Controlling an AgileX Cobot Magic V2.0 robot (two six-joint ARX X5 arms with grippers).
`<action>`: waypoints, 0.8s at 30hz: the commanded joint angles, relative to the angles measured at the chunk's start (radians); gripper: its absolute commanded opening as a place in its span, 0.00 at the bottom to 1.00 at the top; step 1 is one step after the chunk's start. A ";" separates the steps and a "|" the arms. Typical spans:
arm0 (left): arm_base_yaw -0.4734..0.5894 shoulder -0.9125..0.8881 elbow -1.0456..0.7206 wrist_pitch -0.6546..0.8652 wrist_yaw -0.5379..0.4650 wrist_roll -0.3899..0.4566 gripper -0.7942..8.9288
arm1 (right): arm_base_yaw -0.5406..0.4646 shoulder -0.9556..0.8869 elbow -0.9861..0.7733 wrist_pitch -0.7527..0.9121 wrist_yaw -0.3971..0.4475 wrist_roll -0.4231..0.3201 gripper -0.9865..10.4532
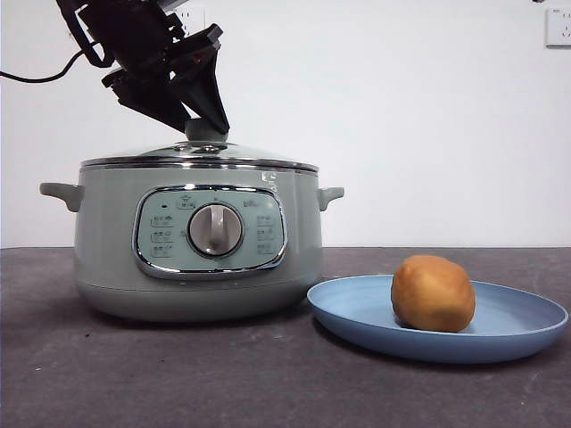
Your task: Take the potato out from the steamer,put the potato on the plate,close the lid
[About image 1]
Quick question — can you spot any blue round plate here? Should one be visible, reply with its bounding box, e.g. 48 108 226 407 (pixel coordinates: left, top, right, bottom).
305 275 570 365

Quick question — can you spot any brown potato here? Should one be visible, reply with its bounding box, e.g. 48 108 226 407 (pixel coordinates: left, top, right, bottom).
391 254 476 334

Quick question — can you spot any white wall socket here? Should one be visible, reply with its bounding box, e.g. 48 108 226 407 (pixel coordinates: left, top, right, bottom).
544 7 571 49
176 5 207 37

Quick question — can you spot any pale green electric steamer pot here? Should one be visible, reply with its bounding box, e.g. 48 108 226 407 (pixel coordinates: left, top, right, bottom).
38 168 345 323

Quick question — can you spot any glass lid with green knob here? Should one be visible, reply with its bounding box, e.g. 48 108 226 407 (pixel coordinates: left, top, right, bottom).
79 118 320 173

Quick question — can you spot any black cable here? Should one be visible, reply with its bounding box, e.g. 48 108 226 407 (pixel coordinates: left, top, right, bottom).
0 49 87 84

